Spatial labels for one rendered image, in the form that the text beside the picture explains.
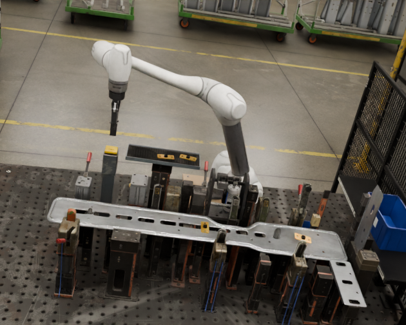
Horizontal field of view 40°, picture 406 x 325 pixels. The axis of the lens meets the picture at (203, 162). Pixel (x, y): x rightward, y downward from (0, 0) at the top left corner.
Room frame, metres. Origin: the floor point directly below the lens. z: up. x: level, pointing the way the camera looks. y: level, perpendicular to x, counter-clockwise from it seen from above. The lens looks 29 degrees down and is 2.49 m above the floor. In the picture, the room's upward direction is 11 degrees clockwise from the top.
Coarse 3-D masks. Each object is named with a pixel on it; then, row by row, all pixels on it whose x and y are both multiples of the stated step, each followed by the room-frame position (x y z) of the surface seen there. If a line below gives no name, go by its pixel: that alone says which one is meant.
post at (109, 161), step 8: (104, 160) 2.34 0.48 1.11; (112, 160) 2.35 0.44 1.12; (104, 168) 2.35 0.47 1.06; (112, 168) 2.35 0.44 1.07; (104, 176) 2.35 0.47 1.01; (112, 176) 2.36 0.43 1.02; (104, 184) 2.35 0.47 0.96; (112, 184) 2.36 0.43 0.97; (104, 192) 2.35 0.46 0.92; (112, 192) 2.36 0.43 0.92; (104, 200) 2.35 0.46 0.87; (104, 216) 2.35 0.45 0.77
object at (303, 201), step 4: (304, 184) 2.30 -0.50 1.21; (308, 184) 2.31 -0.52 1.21; (304, 188) 2.30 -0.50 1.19; (308, 188) 2.28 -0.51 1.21; (304, 192) 2.31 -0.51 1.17; (308, 192) 2.30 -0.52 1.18; (300, 196) 2.31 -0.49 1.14; (304, 196) 2.30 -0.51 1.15; (308, 196) 2.30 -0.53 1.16; (300, 200) 2.29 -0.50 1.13; (304, 200) 2.30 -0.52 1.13; (300, 204) 2.29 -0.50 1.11; (304, 204) 2.30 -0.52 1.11; (304, 208) 2.29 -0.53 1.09; (304, 212) 2.28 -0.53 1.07; (296, 216) 2.28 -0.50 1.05
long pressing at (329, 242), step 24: (48, 216) 1.96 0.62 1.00; (96, 216) 2.03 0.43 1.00; (144, 216) 2.10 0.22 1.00; (168, 216) 2.13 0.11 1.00; (192, 216) 2.17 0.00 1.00; (192, 240) 2.00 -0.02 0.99; (240, 240) 2.06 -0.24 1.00; (264, 240) 2.09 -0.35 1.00; (288, 240) 2.13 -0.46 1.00; (312, 240) 2.17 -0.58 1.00; (336, 240) 2.21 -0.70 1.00
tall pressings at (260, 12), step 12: (192, 0) 9.05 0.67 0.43; (204, 0) 9.02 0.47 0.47; (216, 0) 9.09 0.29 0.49; (228, 0) 9.37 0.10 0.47; (240, 0) 9.34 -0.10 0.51; (252, 0) 9.37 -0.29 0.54; (264, 0) 9.46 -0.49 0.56; (216, 12) 9.03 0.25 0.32; (240, 12) 9.39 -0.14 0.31; (264, 12) 9.46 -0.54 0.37
